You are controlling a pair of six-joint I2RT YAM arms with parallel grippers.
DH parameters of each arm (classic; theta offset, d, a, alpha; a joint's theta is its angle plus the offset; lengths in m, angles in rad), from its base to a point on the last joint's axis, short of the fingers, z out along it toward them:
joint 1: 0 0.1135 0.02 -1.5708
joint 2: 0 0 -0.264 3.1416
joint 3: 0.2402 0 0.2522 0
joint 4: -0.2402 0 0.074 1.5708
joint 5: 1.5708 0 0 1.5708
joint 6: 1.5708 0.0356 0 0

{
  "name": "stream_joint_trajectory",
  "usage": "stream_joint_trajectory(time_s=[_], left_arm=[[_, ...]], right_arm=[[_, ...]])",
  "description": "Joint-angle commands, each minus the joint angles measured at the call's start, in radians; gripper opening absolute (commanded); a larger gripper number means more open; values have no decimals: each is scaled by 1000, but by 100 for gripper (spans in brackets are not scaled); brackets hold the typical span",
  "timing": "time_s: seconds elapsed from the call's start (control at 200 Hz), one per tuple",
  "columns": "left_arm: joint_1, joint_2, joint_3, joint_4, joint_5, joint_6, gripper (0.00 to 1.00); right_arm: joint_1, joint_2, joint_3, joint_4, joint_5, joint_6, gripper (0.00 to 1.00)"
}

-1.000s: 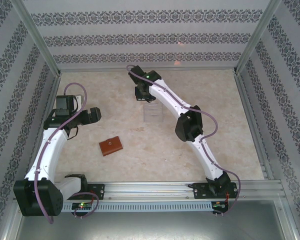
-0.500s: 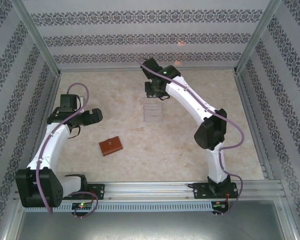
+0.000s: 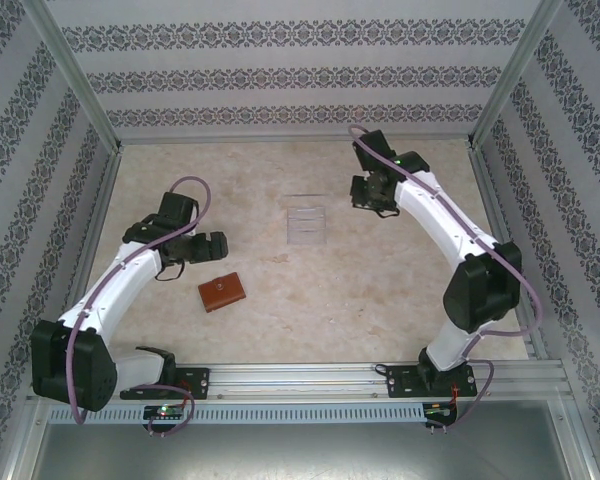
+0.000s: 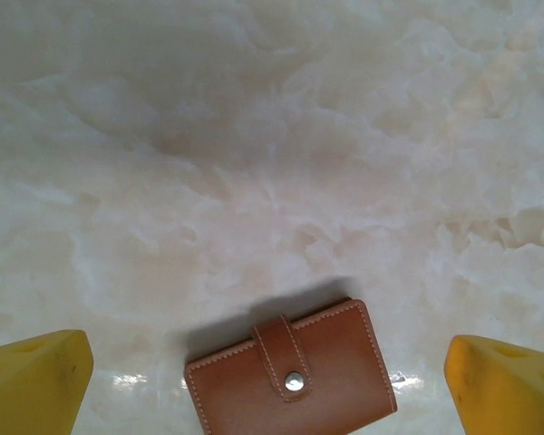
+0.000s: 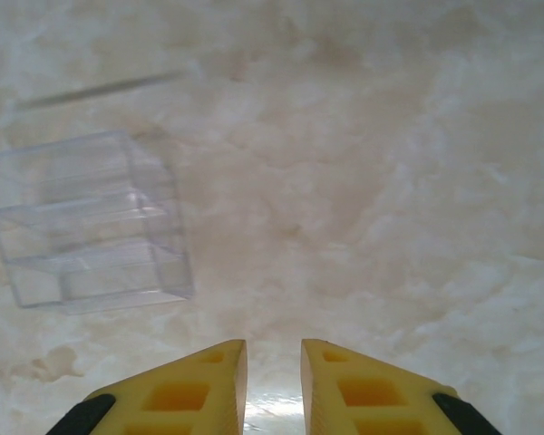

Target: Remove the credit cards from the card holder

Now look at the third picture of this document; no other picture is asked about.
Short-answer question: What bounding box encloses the brown leather card holder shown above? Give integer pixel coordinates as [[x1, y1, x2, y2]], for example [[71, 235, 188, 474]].
[[197, 272, 247, 315]]

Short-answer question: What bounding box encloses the small green circuit board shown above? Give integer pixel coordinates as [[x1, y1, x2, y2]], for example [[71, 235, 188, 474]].
[[144, 405, 186, 420], [422, 401, 456, 419]]

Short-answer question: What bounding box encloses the grey metal shelf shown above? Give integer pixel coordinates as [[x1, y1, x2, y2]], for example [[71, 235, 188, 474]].
[[7, 399, 599, 480]]

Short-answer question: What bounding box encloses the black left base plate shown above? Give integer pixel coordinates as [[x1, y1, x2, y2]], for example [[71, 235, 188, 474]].
[[119, 367, 211, 401]]

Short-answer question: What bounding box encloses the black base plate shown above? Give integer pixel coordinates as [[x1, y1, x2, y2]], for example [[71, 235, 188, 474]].
[[385, 366, 477, 400], [119, 367, 211, 401]]

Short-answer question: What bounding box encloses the aluminium mounting rail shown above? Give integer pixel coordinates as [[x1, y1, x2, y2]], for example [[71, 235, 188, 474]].
[[174, 360, 566, 401]]

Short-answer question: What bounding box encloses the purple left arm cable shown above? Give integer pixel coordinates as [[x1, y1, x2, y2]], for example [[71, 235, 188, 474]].
[[67, 175, 214, 426]]

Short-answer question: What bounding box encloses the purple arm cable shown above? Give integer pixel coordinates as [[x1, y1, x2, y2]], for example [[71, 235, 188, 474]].
[[348, 124, 544, 361], [67, 175, 214, 426]]

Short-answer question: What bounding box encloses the short purple base cable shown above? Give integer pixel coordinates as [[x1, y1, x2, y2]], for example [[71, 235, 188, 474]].
[[447, 360, 496, 432], [147, 388, 197, 437]]

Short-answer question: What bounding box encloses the aluminium frame post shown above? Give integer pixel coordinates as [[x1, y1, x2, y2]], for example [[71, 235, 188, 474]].
[[467, 0, 567, 151], [27, 0, 125, 151]]

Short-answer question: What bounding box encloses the white slotted cable duct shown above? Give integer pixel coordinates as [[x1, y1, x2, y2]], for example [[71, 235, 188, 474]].
[[47, 402, 456, 425]]

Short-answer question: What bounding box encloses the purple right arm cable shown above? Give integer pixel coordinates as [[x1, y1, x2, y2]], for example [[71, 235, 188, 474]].
[[348, 124, 544, 361]]

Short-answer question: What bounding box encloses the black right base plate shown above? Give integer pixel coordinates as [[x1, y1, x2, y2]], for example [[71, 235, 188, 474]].
[[385, 366, 477, 400]]

